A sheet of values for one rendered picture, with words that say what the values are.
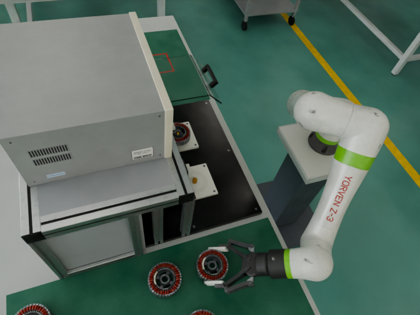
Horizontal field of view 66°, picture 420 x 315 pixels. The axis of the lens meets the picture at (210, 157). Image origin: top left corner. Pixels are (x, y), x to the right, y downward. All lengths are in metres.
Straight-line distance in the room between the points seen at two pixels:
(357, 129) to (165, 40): 1.30
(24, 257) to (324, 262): 0.98
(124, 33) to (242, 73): 2.11
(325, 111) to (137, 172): 0.58
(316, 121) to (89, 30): 0.72
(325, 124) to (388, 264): 1.54
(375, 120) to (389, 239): 1.55
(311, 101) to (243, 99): 1.83
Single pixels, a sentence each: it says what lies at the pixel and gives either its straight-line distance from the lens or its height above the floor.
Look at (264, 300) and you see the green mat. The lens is 1.23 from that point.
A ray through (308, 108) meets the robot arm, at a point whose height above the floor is 1.25.
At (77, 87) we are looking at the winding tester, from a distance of 0.89.
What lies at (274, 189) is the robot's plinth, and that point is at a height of 0.29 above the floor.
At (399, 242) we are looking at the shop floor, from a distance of 2.54.
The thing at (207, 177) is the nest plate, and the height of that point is 0.78.
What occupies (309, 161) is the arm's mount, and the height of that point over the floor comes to 0.77.
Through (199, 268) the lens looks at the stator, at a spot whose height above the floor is 0.79.
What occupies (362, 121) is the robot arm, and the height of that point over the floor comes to 1.26.
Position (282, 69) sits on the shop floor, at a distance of 3.24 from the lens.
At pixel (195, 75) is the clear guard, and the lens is 1.31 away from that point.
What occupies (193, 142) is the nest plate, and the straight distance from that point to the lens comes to 1.44.
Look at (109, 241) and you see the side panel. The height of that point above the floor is 0.91.
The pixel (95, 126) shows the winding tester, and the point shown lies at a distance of 0.81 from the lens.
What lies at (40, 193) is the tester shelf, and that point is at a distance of 0.96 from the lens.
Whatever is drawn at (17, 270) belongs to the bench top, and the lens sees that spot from 1.30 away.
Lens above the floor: 1.91
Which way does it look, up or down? 54 degrees down
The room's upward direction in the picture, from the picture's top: 11 degrees clockwise
